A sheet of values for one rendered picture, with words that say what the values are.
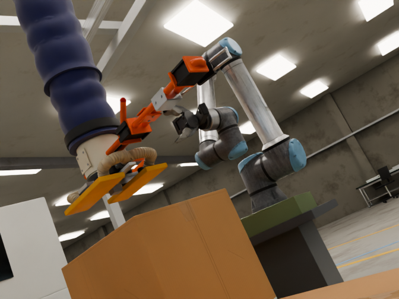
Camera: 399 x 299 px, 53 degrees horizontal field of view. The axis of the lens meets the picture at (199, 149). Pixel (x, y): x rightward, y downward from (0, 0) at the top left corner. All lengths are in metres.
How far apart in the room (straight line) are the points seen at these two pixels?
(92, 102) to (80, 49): 0.24
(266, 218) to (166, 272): 0.84
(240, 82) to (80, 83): 0.77
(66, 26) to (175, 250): 1.01
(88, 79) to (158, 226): 0.70
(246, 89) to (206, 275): 1.01
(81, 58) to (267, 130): 0.90
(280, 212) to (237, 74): 0.68
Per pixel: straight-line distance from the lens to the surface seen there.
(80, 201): 1.52
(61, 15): 1.81
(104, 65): 4.78
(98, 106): 1.59
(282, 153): 1.94
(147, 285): 1.23
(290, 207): 1.88
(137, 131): 1.36
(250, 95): 1.98
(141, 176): 1.50
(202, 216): 1.32
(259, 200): 2.01
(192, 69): 1.12
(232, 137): 1.64
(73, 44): 1.72
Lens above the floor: 0.76
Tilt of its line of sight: 14 degrees up
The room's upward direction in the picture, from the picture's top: 25 degrees counter-clockwise
